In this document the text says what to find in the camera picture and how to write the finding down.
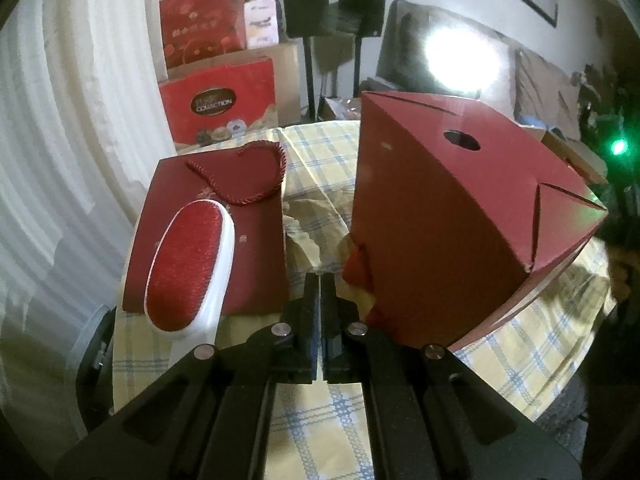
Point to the yellow plaid tablecloth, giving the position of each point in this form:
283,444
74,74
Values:
320,170

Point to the brown cardboard box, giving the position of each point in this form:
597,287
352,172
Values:
575,155

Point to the small white carton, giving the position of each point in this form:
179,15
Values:
261,22

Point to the brown cardboard carton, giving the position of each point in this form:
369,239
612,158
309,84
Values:
287,75

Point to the red patterned gift box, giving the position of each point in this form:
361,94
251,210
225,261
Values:
200,25

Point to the beige sofa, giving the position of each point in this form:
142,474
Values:
400,50

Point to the red chocolate box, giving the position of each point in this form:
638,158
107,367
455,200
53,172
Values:
215,100

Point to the red gift box white label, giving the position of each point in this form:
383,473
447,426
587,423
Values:
450,220

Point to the black speaker on stand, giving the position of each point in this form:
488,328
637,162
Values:
305,5
362,10

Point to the bright lamp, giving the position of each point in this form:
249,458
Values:
462,60

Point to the red white lint brush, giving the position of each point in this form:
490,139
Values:
187,255

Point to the white curtain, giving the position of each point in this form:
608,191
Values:
60,160

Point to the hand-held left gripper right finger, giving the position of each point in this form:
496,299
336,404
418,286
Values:
327,340

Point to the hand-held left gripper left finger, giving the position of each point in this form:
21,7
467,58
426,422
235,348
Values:
312,340

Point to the medium beige cushion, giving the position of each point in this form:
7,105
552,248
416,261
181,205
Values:
547,90

